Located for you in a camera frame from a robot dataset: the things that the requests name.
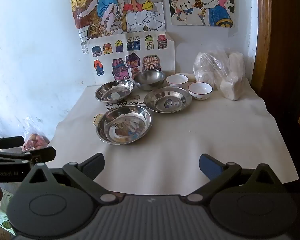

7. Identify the white bowl with orange specks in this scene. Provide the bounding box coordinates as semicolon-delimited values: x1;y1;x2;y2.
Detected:
188;82;213;101

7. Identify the deep steel bowl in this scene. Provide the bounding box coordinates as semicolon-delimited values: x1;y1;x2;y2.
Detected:
133;70;166;91

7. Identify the drawing of coloured houses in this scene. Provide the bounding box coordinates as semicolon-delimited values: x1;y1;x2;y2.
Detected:
88;32;176;85

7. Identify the steel plate with label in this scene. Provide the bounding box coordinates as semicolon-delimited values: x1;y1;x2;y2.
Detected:
144;86;192;114

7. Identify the drawing of girl with teddy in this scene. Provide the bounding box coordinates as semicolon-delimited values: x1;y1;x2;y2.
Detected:
167;0;237;28

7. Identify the clear bag of white rolls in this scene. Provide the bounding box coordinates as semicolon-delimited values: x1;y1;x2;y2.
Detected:
194;51;246;101

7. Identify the printed white table cloth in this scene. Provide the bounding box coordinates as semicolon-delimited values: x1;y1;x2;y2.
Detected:
44;76;299;196

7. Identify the wooden door frame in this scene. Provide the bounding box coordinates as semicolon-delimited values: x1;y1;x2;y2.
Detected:
250;0;300;138

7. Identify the drawing of child with fan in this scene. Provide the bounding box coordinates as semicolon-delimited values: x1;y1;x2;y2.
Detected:
69;0;167;39

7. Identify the small steel plate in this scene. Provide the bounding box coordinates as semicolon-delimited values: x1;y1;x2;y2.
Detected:
94;79;135;103

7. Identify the green patterned cloth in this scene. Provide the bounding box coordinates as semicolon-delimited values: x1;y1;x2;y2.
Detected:
0;189;15;230

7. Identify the large steel plate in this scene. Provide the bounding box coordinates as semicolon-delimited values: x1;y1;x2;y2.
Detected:
96;105;153;145

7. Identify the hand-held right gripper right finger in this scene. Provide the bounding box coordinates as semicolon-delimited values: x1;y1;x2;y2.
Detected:
186;153;280;204

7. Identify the white bowl with grey mark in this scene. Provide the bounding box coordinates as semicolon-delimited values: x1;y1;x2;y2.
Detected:
166;74;189;89

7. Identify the plastic bag of red fruit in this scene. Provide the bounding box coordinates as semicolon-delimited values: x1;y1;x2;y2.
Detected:
21;116;51;152

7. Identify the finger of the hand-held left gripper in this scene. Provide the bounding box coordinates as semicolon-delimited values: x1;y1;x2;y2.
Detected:
27;146;57;167
0;136;25;151

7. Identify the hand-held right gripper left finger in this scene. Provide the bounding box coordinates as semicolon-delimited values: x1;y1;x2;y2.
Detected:
22;153;118;204

